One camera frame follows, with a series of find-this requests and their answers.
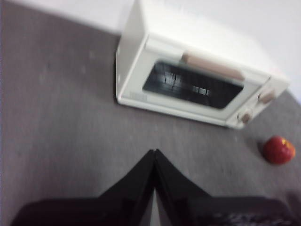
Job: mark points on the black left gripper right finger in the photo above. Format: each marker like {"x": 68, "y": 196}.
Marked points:
{"x": 200, "y": 209}

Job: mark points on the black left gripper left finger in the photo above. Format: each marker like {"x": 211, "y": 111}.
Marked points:
{"x": 113, "y": 207}

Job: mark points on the red apple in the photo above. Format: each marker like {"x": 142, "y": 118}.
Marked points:
{"x": 278, "y": 150}

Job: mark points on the beige oven knob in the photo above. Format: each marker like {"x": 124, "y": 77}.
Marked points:
{"x": 266, "y": 95}
{"x": 245, "y": 117}

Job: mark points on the white toaster oven body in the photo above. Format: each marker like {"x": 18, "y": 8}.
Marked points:
{"x": 134, "y": 47}

